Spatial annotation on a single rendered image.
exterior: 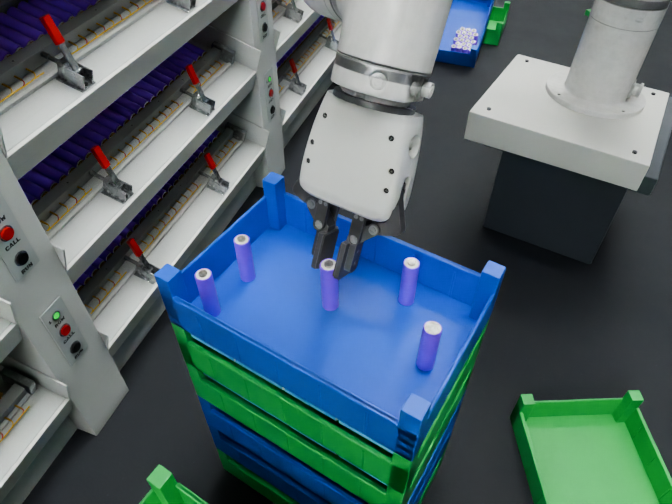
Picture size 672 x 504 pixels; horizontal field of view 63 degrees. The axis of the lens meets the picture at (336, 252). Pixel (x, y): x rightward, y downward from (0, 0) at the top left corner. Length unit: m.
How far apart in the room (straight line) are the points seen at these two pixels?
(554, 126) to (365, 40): 0.68
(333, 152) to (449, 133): 1.15
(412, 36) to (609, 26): 0.72
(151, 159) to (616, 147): 0.80
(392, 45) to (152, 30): 0.56
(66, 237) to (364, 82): 0.56
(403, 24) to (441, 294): 0.32
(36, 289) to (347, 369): 0.44
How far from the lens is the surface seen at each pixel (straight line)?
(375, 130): 0.48
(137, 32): 0.94
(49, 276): 0.83
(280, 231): 0.71
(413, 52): 0.47
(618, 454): 1.08
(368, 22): 0.46
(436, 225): 1.32
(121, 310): 1.03
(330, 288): 0.56
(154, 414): 1.06
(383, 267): 0.67
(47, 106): 0.80
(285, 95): 1.50
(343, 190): 0.50
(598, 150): 1.06
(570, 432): 1.07
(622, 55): 1.16
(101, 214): 0.91
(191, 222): 1.15
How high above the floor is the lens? 0.89
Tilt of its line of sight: 46 degrees down
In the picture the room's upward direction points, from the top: straight up
